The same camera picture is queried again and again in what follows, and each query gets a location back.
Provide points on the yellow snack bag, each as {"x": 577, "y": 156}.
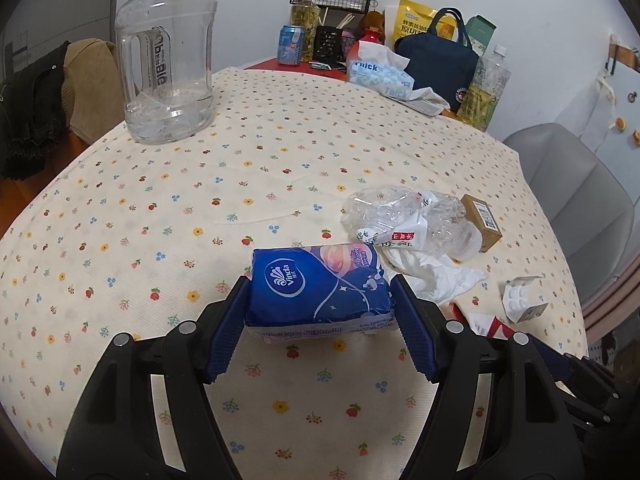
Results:
{"x": 412, "y": 20}

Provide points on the black pen holder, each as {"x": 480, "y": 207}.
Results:
{"x": 329, "y": 45}

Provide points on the small yellow tea bottle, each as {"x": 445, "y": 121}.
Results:
{"x": 306, "y": 25}

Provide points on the small flat packet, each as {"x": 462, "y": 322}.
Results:
{"x": 320, "y": 65}

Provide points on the crushed clear plastic bottle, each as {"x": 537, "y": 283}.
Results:
{"x": 400, "y": 215}

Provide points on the large yellow tea bottle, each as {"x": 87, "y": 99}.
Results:
{"x": 485, "y": 90}

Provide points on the black coat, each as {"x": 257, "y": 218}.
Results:
{"x": 30, "y": 110}

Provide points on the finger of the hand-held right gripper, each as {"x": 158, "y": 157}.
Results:
{"x": 575, "y": 372}

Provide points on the red packet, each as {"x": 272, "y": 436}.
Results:
{"x": 482, "y": 322}

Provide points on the navy lunch bag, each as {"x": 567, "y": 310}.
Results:
{"x": 440, "y": 67}

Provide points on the small white carton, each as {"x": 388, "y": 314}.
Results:
{"x": 522, "y": 300}

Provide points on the pink curtain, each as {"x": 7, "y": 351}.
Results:
{"x": 602, "y": 315}

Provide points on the small brown box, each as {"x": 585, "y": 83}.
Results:
{"x": 482, "y": 220}

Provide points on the grey chair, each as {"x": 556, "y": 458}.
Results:
{"x": 575, "y": 200}

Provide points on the orange round magnet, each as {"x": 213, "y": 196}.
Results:
{"x": 620, "y": 122}

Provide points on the blue tissue pack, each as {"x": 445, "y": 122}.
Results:
{"x": 310, "y": 290}

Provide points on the white tissue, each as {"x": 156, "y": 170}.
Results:
{"x": 440, "y": 275}

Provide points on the blue soda can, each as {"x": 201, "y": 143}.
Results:
{"x": 291, "y": 47}

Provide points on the large clear water jug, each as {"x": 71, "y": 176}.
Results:
{"x": 165, "y": 60}

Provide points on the white refrigerator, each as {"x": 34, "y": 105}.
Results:
{"x": 620, "y": 105}

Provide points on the red table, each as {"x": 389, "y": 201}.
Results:
{"x": 280, "y": 69}

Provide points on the brown plush toy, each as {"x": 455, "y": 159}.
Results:
{"x": 374, "y": 21}

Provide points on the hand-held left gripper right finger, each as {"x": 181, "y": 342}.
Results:
{"x": 417, "y": 330}

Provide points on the white hanging plastic bag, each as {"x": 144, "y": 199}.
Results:
{"x": 595, "y": 105}

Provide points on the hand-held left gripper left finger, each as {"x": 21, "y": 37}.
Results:
{"x": 227, "y": 330}

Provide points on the green carton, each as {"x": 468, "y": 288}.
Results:
{"x": 482, "y": 32}

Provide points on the blue tissue box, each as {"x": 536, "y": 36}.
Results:
{"x": 380, "y": 72}

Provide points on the red container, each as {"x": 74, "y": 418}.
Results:
{"x": 370, "y": 40}

